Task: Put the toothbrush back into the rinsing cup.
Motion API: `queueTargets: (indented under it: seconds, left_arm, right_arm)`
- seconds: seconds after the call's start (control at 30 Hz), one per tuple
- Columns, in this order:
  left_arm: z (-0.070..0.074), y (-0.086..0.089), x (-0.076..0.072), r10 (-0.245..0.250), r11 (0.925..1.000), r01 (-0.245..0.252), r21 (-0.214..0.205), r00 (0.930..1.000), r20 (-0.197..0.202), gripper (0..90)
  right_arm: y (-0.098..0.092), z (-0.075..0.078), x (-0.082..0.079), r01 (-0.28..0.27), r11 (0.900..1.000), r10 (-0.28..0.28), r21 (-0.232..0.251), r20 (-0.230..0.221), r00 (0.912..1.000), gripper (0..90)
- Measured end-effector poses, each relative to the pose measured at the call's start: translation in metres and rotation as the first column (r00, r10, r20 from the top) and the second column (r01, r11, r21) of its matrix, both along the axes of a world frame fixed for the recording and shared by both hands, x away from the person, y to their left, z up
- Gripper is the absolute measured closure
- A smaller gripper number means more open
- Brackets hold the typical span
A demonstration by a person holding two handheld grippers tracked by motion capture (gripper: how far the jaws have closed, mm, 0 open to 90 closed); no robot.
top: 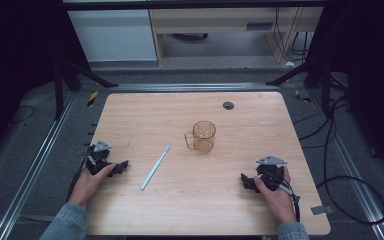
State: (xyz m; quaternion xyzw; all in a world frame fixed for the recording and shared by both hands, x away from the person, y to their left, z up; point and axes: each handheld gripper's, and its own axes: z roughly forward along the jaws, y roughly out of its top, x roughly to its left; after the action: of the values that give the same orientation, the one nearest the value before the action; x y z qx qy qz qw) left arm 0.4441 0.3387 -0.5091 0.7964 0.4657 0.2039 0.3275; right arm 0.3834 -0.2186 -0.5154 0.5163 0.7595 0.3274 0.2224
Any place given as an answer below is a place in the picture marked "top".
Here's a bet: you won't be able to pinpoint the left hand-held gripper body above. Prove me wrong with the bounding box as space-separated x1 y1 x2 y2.
84 139 113 177

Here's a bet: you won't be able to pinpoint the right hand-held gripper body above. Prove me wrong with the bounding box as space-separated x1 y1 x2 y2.
255 155 289 193

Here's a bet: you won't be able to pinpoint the person's right hand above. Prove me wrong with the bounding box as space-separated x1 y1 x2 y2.
253 166 298 225

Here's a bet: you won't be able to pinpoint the person's left hand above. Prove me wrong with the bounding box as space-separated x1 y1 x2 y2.
67 162 117 208

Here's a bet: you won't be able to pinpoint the light blue toothbrush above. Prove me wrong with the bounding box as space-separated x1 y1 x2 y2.
139 144 172 192

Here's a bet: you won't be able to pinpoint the yellow black tape strip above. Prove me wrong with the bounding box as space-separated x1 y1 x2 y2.
86 90 100 108
293 88 313 104

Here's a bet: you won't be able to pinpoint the grey tape piece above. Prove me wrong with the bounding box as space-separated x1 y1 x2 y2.
310 204 334 216

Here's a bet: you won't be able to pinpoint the black metal stand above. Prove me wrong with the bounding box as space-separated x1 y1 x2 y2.
265 49 351 118
48 46 119 121

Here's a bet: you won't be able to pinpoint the white cabinet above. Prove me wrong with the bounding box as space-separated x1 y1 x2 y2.
66 8 158 63

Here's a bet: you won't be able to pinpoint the light wooden desk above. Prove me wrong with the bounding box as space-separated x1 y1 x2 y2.
148 6 325 67

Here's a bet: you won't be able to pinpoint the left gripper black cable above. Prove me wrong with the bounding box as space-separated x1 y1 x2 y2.
65 163 88 203

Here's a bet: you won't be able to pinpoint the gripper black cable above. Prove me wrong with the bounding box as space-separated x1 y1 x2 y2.
65 163 88 203
273 175 302 223

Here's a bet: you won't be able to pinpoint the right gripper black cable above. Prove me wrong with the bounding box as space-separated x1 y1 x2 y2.
273 175 302 223

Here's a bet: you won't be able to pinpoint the amber glass cup with handle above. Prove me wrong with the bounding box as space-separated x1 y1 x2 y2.
183 120 217 155

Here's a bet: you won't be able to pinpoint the aluminium floor rail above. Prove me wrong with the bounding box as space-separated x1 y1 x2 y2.
308 89 384 240
104 82 281 94
0 90 78 240

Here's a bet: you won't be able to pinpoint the long black floor cable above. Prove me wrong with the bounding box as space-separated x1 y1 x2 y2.
293 94 384 226

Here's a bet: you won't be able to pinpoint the thin black floor cable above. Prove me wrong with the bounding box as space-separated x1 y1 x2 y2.
8 104 36 126

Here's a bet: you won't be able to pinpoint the black hanging cables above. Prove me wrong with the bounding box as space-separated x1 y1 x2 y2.
273 6 314 64

